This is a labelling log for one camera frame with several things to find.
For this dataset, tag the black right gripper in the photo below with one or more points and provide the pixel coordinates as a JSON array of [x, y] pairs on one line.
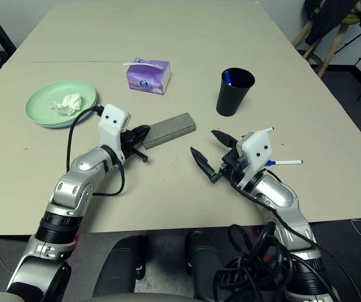
[[232, 165]]

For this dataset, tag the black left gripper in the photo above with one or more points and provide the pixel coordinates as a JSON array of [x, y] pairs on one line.
[[129, 141]]

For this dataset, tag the grey glasses case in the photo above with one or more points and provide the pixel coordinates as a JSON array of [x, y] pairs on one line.
[[170, 129]]

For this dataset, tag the white marker black cap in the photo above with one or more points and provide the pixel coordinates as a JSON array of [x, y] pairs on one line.
[[267, 129]]

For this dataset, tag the white tissue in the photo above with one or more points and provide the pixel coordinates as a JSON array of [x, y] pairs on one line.
[[68, 104]]

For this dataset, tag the light green plate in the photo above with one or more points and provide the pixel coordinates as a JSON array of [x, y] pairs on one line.
[[41, 104]]

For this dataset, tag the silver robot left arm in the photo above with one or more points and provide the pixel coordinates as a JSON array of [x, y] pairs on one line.
[[82, 166]]

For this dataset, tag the black plastic cup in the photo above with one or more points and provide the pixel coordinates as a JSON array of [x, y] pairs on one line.
[[230, 100]]

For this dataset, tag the purple tissue pack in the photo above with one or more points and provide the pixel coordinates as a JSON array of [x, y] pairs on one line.
[[148, 80]]

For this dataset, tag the blue marker pen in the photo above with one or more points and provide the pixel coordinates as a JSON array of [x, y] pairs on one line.
[[227, 77]]

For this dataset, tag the light blue plate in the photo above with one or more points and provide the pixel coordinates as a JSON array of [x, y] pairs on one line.
[[60, 126]]

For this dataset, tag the dark grey robot right leg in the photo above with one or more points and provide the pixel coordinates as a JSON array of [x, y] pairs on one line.
[[203, 267]]

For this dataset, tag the dark grey robot leg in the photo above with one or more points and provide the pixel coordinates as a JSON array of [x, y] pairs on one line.
[[203, 267], [120, 267]]

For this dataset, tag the dark grey robot left leg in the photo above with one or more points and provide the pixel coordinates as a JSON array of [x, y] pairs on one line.
[[120, 267]]

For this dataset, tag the wooden chair with jacket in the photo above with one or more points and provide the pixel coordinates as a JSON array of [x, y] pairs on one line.
[[325, 19]]

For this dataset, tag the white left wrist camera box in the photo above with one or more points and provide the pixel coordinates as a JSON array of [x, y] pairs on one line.
[[112, 126]]

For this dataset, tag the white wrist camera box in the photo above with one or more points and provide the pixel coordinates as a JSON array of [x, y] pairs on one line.
[[257, 151], [112, 126]]

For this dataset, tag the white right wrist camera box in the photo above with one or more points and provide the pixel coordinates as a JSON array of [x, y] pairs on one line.
[[257, 151]]

